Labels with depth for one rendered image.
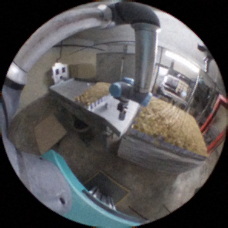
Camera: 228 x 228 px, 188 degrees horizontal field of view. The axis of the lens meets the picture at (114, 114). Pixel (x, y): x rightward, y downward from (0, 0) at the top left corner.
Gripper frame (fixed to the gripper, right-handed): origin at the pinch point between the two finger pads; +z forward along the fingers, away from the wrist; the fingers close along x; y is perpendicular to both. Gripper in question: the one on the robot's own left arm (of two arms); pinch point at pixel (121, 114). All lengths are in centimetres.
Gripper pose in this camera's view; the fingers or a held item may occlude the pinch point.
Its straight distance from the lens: 61.0
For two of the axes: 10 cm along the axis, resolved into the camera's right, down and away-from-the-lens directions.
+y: 8.6, 3.8, -3.4
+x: 5.0, -5.1, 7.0
